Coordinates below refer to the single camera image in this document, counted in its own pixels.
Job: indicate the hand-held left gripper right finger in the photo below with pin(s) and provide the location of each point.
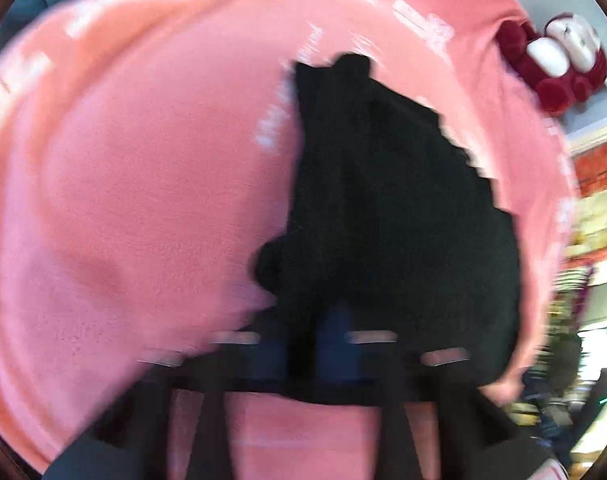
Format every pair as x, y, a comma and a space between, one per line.
336, 347

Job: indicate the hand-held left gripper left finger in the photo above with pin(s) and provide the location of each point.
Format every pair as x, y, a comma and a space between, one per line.
266, 355

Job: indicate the black long-sleeved top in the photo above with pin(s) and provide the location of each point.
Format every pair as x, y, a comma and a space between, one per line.
383, 210

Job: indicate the pink printed blanket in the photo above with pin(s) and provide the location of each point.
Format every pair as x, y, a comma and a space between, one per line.
133, 185

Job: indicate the purple orchid plant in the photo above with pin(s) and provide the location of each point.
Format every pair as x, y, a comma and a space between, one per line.
581, 295

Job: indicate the dark red teddy bear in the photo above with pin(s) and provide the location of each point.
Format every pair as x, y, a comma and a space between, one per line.
553, 92

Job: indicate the floral wall poster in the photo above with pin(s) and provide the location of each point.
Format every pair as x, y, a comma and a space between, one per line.
601, 170

